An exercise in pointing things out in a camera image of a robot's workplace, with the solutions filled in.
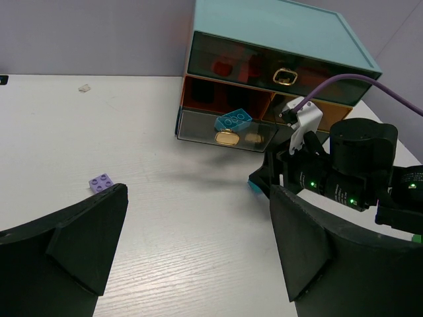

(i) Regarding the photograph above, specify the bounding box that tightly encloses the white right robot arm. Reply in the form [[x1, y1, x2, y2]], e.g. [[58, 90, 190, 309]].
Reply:
[[249, 118, 422, 234]]

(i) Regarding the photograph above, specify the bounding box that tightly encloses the small white debris piece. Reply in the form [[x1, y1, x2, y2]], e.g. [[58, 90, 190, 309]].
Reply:
[[78, 84, 91, 93]]

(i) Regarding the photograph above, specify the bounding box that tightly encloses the small teal lego cube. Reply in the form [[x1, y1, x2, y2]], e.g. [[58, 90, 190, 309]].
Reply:
[[247, 180, 263, 195]]

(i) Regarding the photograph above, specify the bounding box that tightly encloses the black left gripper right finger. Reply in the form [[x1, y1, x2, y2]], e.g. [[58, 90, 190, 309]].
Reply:
[[270, 186, 422, 317]]

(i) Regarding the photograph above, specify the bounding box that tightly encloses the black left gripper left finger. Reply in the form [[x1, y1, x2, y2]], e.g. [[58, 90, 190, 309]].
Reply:
[[1, 184, 128, 316]]

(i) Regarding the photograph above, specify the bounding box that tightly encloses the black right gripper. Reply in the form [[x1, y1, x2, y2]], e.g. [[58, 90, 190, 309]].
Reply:
[[249, 131, 370, 211]]

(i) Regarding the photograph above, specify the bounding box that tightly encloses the teal drawer cabinet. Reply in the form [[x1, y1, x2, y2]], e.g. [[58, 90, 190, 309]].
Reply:
[[175, 1, 382, 152]]

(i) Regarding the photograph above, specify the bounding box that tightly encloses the long teal lego brick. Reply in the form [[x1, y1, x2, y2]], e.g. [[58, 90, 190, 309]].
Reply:
[[214, 108, 252, 132]]

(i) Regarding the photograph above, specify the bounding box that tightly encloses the lilac lego brick rear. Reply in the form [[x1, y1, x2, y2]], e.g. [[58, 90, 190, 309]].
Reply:
[[89, 173, 114, 194]]

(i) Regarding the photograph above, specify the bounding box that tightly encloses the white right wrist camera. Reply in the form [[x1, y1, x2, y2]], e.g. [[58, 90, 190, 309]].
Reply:
[[279, 97, 323, 155]]

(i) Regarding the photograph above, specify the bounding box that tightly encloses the long green lego brick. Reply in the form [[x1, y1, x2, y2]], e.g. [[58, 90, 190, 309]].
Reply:
[[412, 234, 423, 244]]

